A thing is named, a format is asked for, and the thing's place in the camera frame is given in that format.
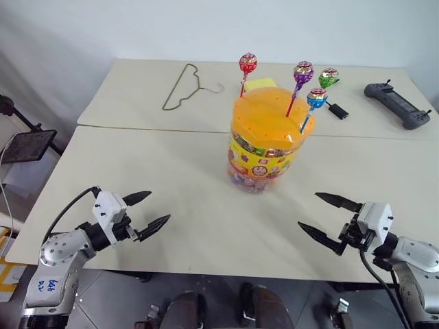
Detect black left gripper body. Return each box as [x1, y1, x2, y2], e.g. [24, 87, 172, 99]
[111, 214, 143, 247]

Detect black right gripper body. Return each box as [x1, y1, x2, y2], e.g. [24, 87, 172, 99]
[337, 213, 375, 256]

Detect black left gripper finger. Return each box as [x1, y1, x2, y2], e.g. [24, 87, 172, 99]
[137, 214, 172, 243]
[123, 190, 153, 208]

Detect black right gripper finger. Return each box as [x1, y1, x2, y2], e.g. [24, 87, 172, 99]
[314, 191, 364, 214]
[297, 221, 346, 256]

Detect orange-lidded lollipop jar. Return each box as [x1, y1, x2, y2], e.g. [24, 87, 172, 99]
[226, 86, 318, 195]

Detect blue wrapped lollipop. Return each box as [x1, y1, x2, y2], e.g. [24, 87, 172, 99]
[298, 86, 329, 135]

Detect green wrapped lollipop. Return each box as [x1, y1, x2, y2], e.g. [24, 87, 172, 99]
[317, 66, 342, 91]

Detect purple wrapped lollipop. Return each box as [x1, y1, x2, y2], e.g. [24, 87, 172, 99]
[284, 60, 316, 119]

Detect red wrapped lollipop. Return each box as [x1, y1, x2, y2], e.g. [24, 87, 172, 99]
[238, 52, 259, 99]

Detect dark rounded shape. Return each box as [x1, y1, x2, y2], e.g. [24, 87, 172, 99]
[239, 282, 296, 329]
[167, 289, 207, 329]

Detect dark grey handheld controller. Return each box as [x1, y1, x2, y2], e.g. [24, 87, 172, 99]
[363, 79, 432, 131]

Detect yellow white patterned box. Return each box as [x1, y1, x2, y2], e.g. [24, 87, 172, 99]
[0, 226, 25, 303]

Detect black tablet screen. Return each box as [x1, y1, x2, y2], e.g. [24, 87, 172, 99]
[3, 130, 58, 164]

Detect black tripod stand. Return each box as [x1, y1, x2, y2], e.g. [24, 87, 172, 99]
[0, 93, 67, 156]

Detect yellow sponge block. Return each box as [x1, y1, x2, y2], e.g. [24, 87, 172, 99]
[244, 77, 278, 94]

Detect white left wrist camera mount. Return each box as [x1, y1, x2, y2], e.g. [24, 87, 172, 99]
[91, 191, 129, 247]

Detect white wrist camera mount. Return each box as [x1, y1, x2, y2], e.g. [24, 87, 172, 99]
[356, 202, 393, 243]
[91, 191, 129, 247]

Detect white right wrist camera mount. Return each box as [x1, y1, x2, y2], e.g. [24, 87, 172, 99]
[356, 202, 393, 243]

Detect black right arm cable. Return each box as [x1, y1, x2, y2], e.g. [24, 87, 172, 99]
[359, 249, 413, 329]

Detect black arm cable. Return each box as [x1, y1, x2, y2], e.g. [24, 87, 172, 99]
[41, 186, 102, 248]
[359, 249, 413, 329]

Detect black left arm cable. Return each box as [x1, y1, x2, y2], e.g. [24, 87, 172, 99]
[41, 186, 102, 248]

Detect small black cable adapter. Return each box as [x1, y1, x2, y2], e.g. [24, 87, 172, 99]
[325, 100, 351, 121]

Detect thin wire clothes hanger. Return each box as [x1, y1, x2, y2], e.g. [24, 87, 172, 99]
[161, 62, 225, 112]

